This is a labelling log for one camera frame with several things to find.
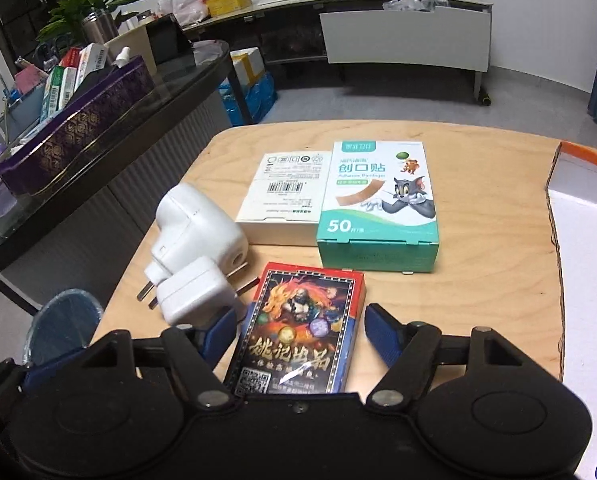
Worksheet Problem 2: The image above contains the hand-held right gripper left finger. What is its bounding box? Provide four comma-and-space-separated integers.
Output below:
78, 307, 240, 409

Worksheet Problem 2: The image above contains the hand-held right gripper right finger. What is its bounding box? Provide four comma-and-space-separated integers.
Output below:
365, 303, 525, 408

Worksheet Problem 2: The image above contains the playing card box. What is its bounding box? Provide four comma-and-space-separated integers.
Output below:
223, 261, 367, 396

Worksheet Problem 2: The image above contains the green bandage box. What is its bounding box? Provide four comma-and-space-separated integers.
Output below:
317, 140, 440, 274

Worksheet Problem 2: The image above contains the white power adapter box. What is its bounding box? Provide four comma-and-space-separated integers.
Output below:
235, 151, 335, 247

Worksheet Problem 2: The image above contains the orange-edged white cardboard box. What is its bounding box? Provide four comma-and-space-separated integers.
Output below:
545, 141, 597, 480

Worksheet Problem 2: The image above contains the white USB charger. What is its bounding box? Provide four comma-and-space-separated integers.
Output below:
156, 255, 239, 328

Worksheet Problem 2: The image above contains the white plug-in heater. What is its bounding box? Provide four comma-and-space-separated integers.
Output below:
137, 182, 252, 303

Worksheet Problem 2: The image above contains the blue trash bin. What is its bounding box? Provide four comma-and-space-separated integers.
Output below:
26, 288, 104, 366

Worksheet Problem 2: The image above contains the purple patterned box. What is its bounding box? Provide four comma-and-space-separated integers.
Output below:
0, 55, 155, 196

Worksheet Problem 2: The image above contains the white and yellow carton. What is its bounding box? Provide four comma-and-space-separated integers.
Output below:
230, 47, 266, 86

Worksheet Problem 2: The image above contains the pile of small product boxes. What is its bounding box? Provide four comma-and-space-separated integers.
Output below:
16, 43, 110, 126

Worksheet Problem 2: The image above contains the long low cabinet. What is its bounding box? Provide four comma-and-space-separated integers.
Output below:
183, 0, 493, 66

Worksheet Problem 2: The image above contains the pink box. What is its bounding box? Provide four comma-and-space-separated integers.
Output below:
15, 66, 49, 96

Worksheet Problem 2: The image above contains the steel tumbler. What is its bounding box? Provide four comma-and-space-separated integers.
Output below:
82, 8, 119, 46

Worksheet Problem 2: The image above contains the clear plastic bag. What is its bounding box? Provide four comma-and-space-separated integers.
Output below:
383, 0, 437, 12

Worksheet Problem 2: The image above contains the white plastic bag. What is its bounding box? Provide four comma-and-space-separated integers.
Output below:
158, 0, 208, 26

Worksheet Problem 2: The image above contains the yellow box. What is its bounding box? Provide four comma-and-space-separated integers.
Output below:
206, 0, 252, 18

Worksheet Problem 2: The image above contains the large leafy potted plant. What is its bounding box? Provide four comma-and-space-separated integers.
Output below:
36, 0, 146, 56

